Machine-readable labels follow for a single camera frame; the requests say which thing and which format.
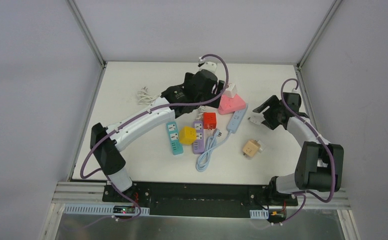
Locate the white plug adapter small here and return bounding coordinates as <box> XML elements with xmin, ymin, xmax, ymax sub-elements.
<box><xmin>248</xmin><ymin>115</ymin><xmax>264</xmax><ymax>125</ymax></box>

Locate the light blue power strip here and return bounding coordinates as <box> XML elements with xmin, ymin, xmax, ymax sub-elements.
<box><xmin>226</xmin><ymin>104</ymin><xmax>248</xmax><ymax>133</ymax></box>

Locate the beige cube adapter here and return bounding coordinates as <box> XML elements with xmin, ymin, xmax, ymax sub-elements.
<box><xmin>242</xmin><ymin>139</ymin><xmax>265</xmax><ymax>158</ymax></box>

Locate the red cube adapter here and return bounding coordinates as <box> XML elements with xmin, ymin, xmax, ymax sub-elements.
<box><xmin>203</xmin><ymin>112</ymin><xmax>217</xmax><ymax>130</ymax></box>

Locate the yellow cube adapter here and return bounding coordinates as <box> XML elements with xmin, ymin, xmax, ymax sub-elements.
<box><xmin>179</xmin><ymin>126</ymin><xmax>197</xmax><ymax>145</ymax></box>

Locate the purple power strip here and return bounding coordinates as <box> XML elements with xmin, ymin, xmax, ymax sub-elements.
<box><xmin>192</xmin><ymin>120</ymin><xmax>205</xmax><ymax>155</ymax></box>

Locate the teal power strip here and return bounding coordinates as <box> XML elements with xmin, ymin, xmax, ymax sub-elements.
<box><xmin>166</xmin><ymin>121</ymin><xmax>184</xmax><ymax>156</ymax></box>

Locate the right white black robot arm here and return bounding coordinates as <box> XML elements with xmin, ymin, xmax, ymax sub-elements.
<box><xmin>253</xmin><ymin>92</ymin><xmax>344</xmax><ymax>205</ymax></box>

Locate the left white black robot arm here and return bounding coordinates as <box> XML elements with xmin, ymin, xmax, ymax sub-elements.
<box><xmin>89</xmin><ymin>69</ymin><xmax>227</xmax><ymax>202</ymax></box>

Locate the pink triangular power socket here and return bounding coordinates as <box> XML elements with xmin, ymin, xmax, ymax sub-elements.
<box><xmin>218</xmin><ymin>94</ymin><xmax>246</xmax><ymax>115</ymax></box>

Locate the white cube adapter with picture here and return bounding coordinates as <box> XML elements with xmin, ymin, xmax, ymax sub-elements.
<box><xmin>224</xmin><ymin>83</ymin><xmax>237</xmax><ymax>99</ymax></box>

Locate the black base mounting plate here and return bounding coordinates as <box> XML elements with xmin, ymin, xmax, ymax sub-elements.
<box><xmin>102</xmin><ymin>180</ymin><xmax>297</xmax><ymax>219</ymax></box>

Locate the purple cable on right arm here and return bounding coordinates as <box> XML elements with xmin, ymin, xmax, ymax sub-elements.
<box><xmin>270</xmin><ymin>78</ymin><xmax>336</xmax><ymax>226</ymax></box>

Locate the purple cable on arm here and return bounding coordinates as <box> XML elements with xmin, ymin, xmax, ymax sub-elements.
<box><xmin>270</xmin><ymin>78</ymin><xmax>336</xmax><ymax>226</ymax></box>
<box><xmin>80</xmin><ymin>53</ymin><xmax>230</xmax><ymax>222</ymax></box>

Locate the white coiled cable middle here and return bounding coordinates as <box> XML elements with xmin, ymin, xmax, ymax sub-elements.
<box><xmin>195</xmin><ymin>105</ymin><xmax>208</xmax><ymax>122</ymax></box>

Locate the white coiled cable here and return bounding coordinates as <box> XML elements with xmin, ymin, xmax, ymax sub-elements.
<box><xmin>195</xmin><ymin>105</ymin><xmax>208</xmax><ymax>122</ymax></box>
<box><xmin>136</xmin><ymin>86</ymin><xmax>161</xmax><ymax>106</ymax></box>

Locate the white coiled cable left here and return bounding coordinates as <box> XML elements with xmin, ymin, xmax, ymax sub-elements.
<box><xmin>136</xmin><ymin>86</ymin><xmax>161</xmax><ymax>106</ymax></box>

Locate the light blue coiled cable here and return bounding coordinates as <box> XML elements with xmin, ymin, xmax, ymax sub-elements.
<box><xmin>195</xmin><ymin>128</ymin><xmax>232</xmax><ymax>172</ymax></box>

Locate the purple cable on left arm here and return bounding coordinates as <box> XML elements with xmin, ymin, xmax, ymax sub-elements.
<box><xmin>80</xmin><ymin>53</ymin><xmax>230</xmax><ymax>222</ymax></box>

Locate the aluminium frame rail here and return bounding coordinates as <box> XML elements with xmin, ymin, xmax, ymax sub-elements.
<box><xmin>52</xmin><ymin>181</ymin><xmax>351</xmax><ymax>211</ymax></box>

